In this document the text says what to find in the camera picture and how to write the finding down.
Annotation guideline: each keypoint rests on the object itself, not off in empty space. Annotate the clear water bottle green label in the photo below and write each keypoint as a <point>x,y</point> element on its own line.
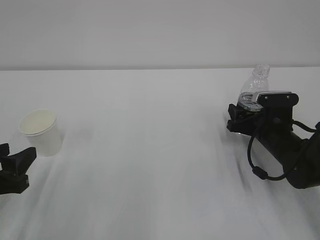
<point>257,82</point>

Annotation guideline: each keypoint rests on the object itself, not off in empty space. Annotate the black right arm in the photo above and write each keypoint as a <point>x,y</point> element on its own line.
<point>305,172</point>

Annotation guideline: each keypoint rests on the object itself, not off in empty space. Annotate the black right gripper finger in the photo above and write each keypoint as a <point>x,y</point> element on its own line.
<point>238,114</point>
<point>244,126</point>

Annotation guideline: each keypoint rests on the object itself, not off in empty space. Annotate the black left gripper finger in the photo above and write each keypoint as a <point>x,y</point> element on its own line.
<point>4,150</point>
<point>16,165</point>

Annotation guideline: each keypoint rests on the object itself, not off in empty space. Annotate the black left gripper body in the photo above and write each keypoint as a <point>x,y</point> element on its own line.
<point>13,184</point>

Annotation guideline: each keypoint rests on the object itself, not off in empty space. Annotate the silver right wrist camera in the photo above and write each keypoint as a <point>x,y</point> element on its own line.
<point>275,99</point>

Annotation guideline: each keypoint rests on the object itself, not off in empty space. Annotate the white paper cup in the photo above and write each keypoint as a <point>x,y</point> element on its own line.
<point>41,130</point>

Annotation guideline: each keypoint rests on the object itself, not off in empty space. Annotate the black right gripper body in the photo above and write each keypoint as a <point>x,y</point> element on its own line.
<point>274,130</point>

